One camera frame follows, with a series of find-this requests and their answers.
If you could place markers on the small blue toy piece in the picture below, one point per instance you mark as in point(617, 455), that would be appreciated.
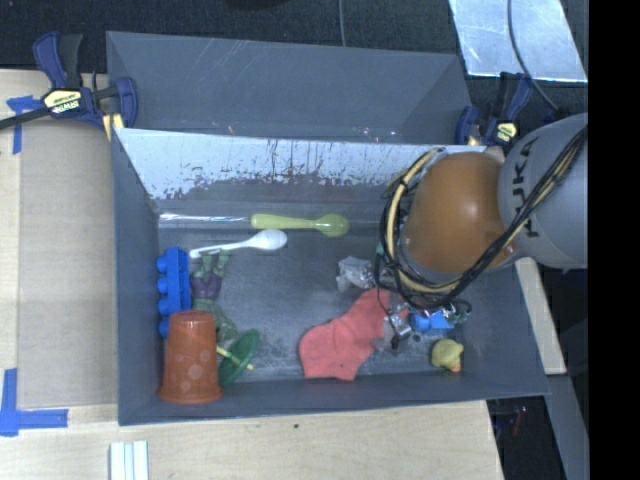
point(429, 321)

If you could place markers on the red cloth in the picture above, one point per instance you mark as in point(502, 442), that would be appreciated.
point(340, 343)

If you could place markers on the crumpled clear plastic wrapper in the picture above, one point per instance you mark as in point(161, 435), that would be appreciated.
point(352, 273)

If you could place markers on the grey metal bin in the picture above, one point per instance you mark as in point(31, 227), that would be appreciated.
point(300, 298)

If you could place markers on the light green plastic spoon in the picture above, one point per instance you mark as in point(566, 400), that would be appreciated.
point(300, 223)

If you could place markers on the white plastic spoon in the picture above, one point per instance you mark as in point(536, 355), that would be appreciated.
point(265, 240)

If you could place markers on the green disc with yellow stem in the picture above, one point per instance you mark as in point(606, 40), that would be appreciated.
point(242, 350)

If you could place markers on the green and purple toy figure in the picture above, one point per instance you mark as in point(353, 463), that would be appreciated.
point(206, 288)

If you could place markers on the orange plastic cup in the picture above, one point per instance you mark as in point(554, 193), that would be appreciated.
point(191, 358)

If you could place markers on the blue toy building block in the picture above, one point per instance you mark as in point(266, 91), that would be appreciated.
point(172, 288)

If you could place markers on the pale wood board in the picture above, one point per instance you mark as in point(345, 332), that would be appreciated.
point(65, 268)

